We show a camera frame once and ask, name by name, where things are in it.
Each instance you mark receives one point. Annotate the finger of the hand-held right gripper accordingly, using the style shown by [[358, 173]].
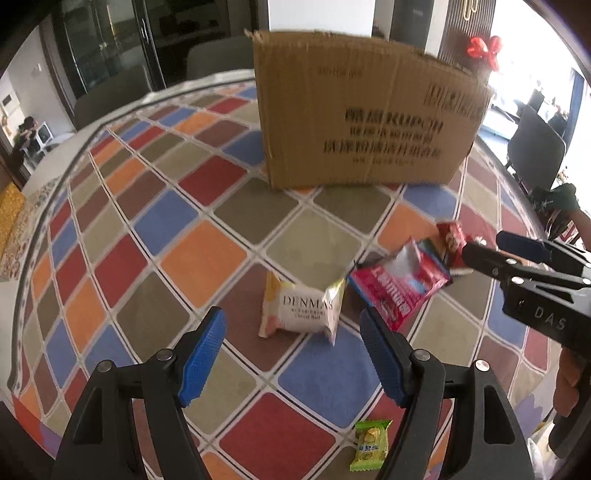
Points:
[[524, 247], [489, 259]]

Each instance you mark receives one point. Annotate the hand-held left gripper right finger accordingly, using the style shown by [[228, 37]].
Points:
[[381, 357]]

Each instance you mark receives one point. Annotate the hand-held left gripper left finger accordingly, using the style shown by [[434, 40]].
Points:
[[203, 357]]

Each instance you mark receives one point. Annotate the red candy wrapper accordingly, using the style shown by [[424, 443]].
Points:
[[452, 236]]

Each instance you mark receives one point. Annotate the pink snack packet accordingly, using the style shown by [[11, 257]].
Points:
[[397, 295]]

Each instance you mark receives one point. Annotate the yellow green candy packet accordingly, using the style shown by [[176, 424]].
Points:
[[369, 445]]

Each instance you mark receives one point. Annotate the white snack packet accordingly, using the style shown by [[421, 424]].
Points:
[[300, 310]]

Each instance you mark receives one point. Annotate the brown cardboard box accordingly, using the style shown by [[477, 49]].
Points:
[[360, 120]]

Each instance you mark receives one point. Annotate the person's right hand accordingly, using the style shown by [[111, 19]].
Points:
[[572, 383]]

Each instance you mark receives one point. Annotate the dark green cloth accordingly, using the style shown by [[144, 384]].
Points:
[[556, 203]]

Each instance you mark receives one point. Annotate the pastel patterned mat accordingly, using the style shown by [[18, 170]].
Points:
[[531, 410]]

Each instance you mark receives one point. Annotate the dark grey chair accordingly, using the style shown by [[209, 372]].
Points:
[[535, 141]]

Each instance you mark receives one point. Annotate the colourful checkered mat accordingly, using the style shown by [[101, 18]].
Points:
[[184, 240]]

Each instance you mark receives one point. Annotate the red flower decoration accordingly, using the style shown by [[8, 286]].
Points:
[[485, 51]]

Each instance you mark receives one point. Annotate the floral patterned placemat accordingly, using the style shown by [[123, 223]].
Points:
[[32, 221]]

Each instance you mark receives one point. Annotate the woven yellow tissue box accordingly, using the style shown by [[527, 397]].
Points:
[[9, 214]]

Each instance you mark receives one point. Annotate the white shoe rack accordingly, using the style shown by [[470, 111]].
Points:
[[42, 136]]

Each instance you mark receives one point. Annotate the grey dining chair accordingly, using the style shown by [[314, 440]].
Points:
[[115, 94], [217, 54]]

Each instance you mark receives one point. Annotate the glass sliding door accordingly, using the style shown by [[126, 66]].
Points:
[[106, 41]]

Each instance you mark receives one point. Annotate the dark slatted wall panel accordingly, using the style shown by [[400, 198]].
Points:
[[457, 32]]

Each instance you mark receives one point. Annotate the gold wall ornament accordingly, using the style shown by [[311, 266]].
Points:
[[471, 7]]

